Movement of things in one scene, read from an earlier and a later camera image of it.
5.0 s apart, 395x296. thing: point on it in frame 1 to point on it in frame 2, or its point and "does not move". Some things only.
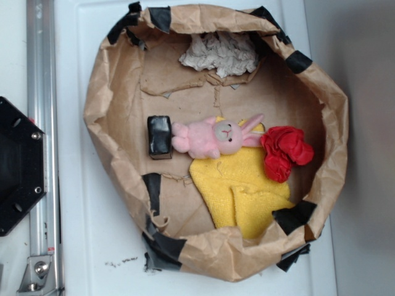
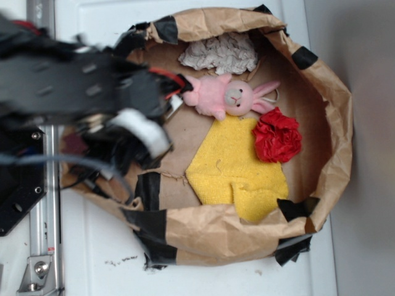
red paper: [283, 146] to [278, 137]
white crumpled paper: [224, 53] does not move
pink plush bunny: [208, 136] to [223, 96]
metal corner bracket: [39, 276] does not move
